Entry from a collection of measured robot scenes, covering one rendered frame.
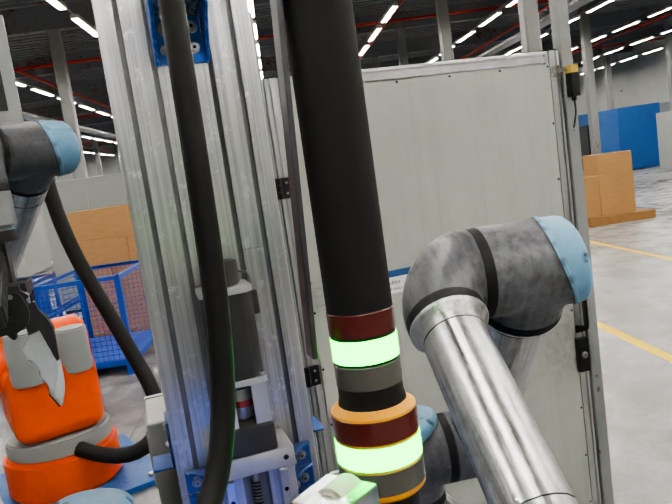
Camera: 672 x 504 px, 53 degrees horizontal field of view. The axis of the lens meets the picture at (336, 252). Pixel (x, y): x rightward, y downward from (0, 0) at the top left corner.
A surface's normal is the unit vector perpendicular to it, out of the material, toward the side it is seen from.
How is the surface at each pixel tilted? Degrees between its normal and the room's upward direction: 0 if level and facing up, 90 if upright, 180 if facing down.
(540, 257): 72
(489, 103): 91
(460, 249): 43
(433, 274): 38
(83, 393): 90
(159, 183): 90
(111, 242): 90
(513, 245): 52
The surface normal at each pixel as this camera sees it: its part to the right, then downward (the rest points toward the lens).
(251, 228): 0.29, 0.08
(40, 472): 0.03, 0.12
